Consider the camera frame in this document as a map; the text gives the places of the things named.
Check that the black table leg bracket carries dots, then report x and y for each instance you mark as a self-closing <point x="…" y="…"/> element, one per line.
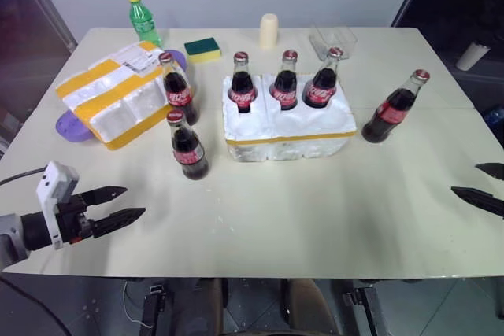
<point x="153" y="308"/>
<point x="364" y="308"/>

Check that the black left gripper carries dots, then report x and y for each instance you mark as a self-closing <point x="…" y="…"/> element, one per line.
<point x="74" y="216"/>

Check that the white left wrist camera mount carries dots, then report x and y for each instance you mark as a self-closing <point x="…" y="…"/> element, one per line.
<point x="51" y="178"/>

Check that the dark brown rounded shape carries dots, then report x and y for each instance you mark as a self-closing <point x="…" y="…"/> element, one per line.
<point x="305" y="304"/>

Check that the glass cola bottle red cap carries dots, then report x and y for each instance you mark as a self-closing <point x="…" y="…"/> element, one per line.
<point x="179" y="92"/>
<point x="189" y="151"/>
<point x="285" y="88"/>
<point x="243" y="86"/>
<point x="321" y="88"/>
<point x="390" y="111"/>

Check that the yellow green sponge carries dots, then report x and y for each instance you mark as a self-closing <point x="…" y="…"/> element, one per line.
<point x="202" y="52"/>

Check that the clear plastic container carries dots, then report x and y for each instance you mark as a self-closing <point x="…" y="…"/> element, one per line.
<point x="334" y="39"/>

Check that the green plastic bottle yellow cap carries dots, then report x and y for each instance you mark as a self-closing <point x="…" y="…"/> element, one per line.
<point x="143" y="21"/>

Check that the white foam lid yellow tape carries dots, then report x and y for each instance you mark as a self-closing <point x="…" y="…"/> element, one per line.
<point x="114" y="100"/>

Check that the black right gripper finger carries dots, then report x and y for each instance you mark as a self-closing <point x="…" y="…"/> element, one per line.
<point x="480" y="198"/>
<point x="492" y="170"/>

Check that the white cup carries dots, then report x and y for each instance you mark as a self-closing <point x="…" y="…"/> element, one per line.
<point x="471" y="56"/>

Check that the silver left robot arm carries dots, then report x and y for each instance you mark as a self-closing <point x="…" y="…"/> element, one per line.
<point x="10" y="233"/>

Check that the cream plastic cup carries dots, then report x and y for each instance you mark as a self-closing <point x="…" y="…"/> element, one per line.
<point x="268" y="33"/>

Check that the white foam bottle holder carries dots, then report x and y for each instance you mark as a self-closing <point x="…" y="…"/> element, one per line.
<point x="291" y="131"/>

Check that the purple plastic plate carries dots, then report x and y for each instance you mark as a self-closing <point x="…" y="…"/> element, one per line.
<point x="71" y="129"/>

